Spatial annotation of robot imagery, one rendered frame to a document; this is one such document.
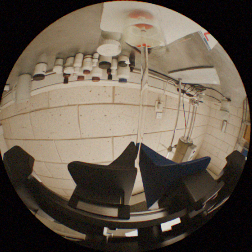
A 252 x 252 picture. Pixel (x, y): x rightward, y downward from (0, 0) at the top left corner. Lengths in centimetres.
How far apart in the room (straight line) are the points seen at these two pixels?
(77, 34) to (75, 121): 46
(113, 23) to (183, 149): 55
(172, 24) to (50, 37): 29
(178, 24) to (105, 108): 50
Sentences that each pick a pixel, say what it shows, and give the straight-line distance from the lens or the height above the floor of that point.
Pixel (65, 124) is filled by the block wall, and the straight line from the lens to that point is 57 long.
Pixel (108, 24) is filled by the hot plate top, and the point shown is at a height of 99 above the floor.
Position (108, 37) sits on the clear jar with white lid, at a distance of 22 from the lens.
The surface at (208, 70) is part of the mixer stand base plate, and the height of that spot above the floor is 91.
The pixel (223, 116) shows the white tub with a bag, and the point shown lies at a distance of 106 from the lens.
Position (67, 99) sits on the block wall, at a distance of 54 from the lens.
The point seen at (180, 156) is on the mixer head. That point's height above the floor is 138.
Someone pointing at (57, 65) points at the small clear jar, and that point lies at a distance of 42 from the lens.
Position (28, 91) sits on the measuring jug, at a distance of 59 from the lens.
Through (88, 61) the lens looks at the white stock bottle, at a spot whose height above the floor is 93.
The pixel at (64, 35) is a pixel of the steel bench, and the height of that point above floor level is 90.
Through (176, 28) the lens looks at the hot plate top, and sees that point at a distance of 16.
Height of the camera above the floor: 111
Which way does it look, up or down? 18 degrees up
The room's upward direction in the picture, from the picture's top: 177 degrees counter-clockwise
